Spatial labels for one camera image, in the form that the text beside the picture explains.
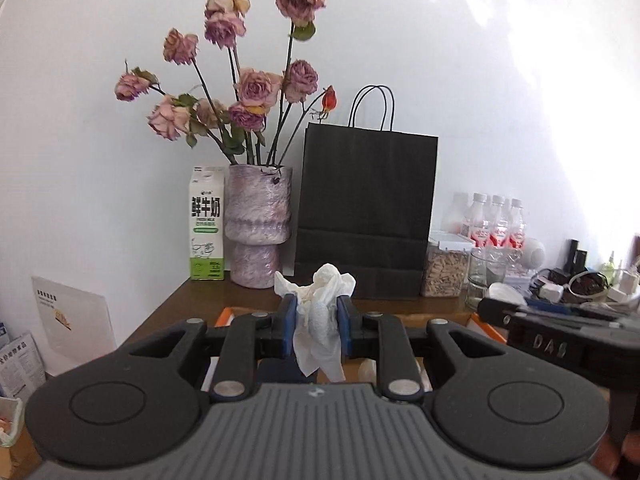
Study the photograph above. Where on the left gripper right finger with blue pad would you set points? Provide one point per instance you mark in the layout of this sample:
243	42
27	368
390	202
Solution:
382	338

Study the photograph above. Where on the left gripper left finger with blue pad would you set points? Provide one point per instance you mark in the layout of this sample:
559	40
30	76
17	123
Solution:
256	348

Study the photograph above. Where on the white tissue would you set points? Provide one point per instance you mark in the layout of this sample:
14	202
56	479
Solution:
316	341

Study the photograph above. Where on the clear jar with seeds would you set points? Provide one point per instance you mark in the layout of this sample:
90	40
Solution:
446	264

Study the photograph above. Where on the purple textured vase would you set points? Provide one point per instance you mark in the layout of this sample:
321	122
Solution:
257	217

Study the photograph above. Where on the white round speaker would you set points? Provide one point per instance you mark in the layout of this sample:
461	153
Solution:
533	254

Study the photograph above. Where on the black paper bag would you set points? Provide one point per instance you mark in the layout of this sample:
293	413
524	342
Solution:
365	205

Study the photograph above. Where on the empty drinking glass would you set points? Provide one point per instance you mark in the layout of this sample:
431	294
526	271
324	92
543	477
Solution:
486	266

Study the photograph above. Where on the white green milk carton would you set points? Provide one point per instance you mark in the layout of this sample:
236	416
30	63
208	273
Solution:
206	223

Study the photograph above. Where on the pack of water bottles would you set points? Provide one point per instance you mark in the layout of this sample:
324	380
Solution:
490	221

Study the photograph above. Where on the dried rose bouquet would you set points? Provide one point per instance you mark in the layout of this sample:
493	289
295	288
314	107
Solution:
252	115

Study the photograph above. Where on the blue white booklets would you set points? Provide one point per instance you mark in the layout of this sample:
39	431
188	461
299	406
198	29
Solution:
21	369

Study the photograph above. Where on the white charger with cables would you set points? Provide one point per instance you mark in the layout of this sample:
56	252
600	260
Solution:
584	286

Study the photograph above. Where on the white board leaning on wall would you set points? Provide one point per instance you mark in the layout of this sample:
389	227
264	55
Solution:
72	326

